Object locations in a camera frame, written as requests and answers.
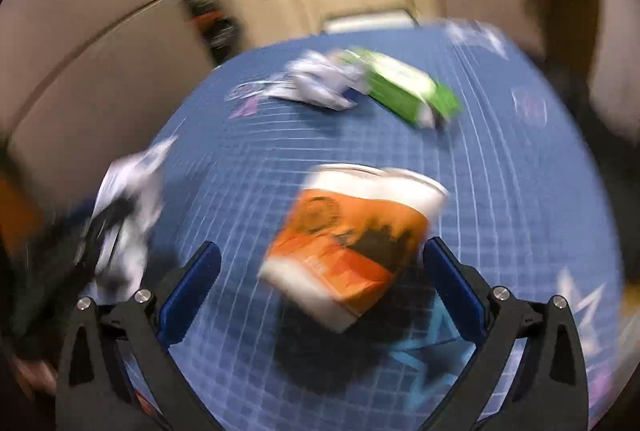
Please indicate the blue grid tablecloth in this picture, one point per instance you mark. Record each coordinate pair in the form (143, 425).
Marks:
(250, 161)

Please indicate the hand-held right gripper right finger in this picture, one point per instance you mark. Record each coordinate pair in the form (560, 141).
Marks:
(452, 291)

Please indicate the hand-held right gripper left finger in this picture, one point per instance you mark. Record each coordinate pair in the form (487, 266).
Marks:
(192, 291)

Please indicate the white and black paper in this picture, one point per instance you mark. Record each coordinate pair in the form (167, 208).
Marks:
(135, 191)

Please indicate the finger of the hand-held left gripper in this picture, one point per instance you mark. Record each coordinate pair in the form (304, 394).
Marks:
(110, 217)

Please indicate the black bag on fridge side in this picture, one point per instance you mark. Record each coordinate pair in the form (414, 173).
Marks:
(215, 28)

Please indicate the beige refrigerator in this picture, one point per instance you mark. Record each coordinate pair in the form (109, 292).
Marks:
(90, 76)

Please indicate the orange paper cup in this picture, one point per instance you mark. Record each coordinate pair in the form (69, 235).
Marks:
(345, 246)

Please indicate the green carton box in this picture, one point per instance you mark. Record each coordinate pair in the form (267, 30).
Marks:
(400, 83)

